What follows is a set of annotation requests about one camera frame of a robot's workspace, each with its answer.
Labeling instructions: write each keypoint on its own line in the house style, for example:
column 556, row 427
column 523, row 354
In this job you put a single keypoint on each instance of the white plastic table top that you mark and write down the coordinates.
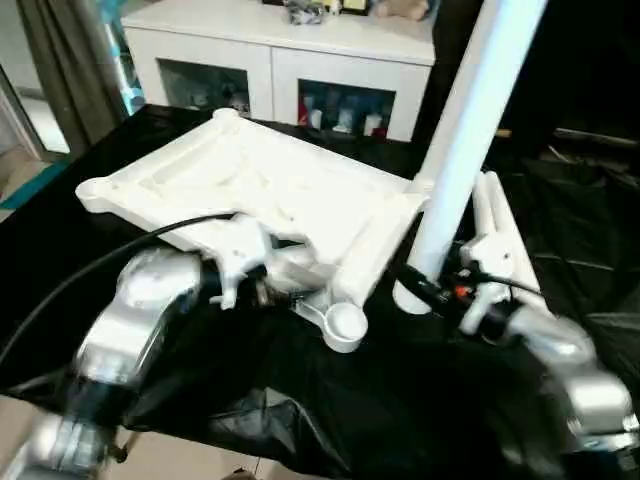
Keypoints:
column 250, row 175

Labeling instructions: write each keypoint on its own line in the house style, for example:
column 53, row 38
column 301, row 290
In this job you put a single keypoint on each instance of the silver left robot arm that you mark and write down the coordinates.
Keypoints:
column 135, row 310

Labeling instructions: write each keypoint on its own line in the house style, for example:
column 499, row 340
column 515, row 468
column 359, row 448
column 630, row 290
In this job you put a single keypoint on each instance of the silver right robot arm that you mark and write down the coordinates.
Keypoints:
column 575, row 360

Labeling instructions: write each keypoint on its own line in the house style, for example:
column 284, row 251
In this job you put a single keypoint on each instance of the black work mat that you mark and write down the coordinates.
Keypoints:
column 350, row 390

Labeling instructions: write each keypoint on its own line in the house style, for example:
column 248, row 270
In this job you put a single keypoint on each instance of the black metal stand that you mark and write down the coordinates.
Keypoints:
column 125, row 450

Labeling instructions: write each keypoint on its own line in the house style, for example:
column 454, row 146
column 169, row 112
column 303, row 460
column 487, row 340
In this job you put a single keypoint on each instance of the white glass-door cabinet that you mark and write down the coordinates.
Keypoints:
column 280, row 55

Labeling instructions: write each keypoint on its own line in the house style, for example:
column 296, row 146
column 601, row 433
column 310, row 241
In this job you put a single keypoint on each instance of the black furniture unit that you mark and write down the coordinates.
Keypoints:
column 575, row 60

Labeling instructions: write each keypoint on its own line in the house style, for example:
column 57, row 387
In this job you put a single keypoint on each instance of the brown plush toy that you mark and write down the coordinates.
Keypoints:
column 400, row 7

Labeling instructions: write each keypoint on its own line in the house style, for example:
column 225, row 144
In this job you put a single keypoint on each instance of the yellow picture card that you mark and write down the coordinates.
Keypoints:
column 356, row 5

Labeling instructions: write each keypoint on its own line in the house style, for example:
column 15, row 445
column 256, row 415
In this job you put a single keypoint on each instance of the grey curtain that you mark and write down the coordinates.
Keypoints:
column 65, row 65

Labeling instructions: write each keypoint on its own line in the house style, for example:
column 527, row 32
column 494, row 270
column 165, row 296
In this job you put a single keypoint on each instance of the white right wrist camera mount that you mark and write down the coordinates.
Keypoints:
column 487, row 265

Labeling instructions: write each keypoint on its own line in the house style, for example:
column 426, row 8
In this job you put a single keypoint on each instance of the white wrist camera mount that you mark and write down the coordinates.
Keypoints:
column 487, row 265
column 242, row 250

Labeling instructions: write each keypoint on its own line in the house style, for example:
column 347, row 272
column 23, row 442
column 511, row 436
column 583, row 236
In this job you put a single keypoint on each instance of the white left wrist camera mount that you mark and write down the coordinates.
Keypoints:
column 242, row 250

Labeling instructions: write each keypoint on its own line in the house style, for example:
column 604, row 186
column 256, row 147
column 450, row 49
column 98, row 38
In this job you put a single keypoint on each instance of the light blue frame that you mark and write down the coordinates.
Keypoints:
column 125, row 75

